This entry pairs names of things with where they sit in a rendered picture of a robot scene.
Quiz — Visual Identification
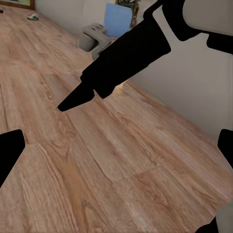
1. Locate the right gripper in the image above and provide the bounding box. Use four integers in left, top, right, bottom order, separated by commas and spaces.
58, 32, 148, 112

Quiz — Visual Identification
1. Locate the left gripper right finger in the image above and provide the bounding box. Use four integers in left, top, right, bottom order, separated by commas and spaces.
217, 129, 233, 168

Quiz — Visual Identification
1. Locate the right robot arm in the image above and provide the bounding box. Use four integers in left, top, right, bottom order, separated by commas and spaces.
58, 0, 233, 112

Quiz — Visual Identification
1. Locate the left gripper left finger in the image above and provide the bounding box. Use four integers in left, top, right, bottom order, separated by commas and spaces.
0, 129, 25, 187

